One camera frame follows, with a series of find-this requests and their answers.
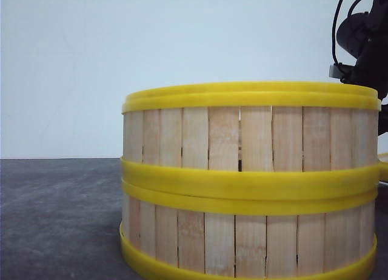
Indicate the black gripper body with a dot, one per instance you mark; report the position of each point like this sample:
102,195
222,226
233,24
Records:
363,34

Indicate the yellow-rimmed steamer lid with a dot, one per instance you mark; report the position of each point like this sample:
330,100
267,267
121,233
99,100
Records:
383,162

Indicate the front bamboo steamer basket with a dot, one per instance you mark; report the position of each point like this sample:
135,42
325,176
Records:
162,242

